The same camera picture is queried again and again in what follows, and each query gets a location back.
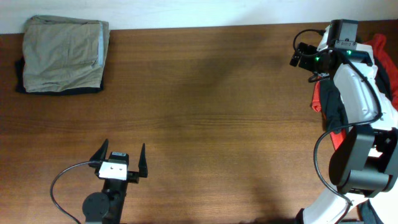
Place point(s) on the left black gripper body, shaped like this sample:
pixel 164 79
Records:
pixel 133 177

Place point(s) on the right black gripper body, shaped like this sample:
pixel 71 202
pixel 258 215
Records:
pixel 311 59

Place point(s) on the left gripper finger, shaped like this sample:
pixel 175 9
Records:
pixel 99 156
pixel 142 165

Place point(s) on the khaki shorts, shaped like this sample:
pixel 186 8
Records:
pixel 64 55

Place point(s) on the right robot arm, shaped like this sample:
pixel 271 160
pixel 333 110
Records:
pixel 364 166

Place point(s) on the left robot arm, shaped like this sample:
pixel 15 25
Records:
pixel 106 206

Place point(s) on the black garment in pile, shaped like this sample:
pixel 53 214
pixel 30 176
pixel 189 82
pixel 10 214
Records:
pixel 332 105

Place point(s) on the red garment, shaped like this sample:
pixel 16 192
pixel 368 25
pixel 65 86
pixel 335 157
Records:
pixel 385 59

